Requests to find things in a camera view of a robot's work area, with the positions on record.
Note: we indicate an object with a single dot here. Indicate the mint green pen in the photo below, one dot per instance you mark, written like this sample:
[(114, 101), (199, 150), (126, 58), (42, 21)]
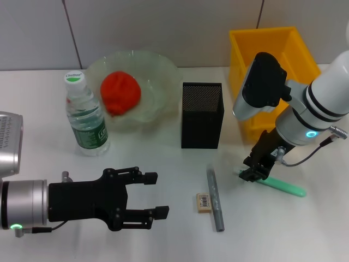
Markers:
[(286, 188)]

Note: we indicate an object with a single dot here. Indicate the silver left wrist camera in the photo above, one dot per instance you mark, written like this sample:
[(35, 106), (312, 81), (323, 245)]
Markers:
[(8, 142)]

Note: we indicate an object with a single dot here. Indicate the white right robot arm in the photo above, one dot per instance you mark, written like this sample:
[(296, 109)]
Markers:
[(327, 90)]

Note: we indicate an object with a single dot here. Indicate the grey pen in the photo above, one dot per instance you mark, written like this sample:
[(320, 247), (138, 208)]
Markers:
[(215, 199)]

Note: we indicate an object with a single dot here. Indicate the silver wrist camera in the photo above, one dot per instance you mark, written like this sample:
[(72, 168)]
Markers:
[(261, 82), (8, 142)]

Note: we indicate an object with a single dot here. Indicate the wavy clear glass fruit plate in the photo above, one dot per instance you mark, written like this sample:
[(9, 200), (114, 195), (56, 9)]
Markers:
[(152, 71)]

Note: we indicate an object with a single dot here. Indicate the beige eraser with barcode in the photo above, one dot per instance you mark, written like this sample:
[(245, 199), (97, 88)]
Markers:
[(204, 203)]

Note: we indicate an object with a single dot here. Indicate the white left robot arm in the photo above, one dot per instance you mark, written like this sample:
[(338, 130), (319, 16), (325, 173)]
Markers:
[(24, 202)]

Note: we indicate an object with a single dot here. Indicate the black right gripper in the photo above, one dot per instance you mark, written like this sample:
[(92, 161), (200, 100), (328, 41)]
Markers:
[(268, 148)]

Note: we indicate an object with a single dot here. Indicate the yellow plastic bin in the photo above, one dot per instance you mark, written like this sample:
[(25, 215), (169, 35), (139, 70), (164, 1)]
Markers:
[(240, 54)]

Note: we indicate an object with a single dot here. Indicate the black mesh pen holder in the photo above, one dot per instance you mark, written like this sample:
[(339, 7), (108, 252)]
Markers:
[(201, 131)]

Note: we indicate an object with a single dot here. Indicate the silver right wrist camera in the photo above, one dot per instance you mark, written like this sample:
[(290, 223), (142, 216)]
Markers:
[(261, 82)]

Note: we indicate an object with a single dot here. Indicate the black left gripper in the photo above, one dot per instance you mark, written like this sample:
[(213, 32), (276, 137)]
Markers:
[(81, 199)]

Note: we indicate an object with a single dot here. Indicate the clear water bottle green label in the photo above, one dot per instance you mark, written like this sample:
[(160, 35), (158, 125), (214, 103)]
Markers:
[(87, 131)]

